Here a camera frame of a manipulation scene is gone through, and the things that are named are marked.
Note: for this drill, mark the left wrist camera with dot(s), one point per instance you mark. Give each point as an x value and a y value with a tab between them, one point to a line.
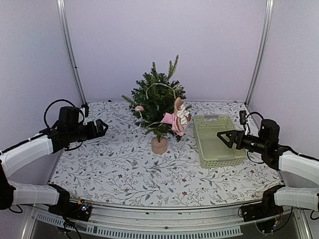
83	115

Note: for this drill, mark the small pink cupcake ornament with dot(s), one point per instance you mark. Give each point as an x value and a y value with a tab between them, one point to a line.
139	108

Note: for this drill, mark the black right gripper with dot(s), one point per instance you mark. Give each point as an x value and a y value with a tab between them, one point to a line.
235	134

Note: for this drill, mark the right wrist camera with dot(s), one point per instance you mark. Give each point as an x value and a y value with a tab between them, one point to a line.
244	122

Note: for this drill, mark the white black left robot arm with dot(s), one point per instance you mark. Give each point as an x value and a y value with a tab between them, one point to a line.
16	159

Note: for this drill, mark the floral white table mat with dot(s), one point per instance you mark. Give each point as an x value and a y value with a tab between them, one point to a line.
120	168

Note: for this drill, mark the left aluminium frame post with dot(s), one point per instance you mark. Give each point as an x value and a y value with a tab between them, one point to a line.
69	49

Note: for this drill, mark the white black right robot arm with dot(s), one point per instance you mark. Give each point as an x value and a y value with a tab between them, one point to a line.
300	173

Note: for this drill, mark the aluminium frame post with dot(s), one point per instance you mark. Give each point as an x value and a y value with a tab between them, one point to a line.
261	50
69	49

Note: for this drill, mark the clear battery box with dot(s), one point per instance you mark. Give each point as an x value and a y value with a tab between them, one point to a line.
182	144

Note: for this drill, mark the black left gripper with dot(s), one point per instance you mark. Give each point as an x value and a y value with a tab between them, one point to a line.
100	132

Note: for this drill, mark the pale green perforated basket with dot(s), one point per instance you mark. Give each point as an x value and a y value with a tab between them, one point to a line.
212	151

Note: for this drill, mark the small green christmas tree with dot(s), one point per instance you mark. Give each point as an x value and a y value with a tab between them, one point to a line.
159	143

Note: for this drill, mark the right aluminium frame post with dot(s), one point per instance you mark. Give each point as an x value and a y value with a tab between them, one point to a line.
261	50

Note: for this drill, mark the pink bow ornaments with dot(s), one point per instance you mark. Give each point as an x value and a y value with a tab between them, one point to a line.
179	119

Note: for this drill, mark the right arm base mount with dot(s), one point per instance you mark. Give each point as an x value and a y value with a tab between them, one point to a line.
264	211

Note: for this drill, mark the clear wire fairy lights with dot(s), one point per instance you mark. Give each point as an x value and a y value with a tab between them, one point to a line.
156	99

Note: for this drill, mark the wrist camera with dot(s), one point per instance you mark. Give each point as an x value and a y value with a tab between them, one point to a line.
244	122
83	115

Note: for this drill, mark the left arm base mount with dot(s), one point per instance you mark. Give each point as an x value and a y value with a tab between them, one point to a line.
80	210

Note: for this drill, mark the aluminium front rail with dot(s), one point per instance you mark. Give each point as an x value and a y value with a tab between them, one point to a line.
109	221

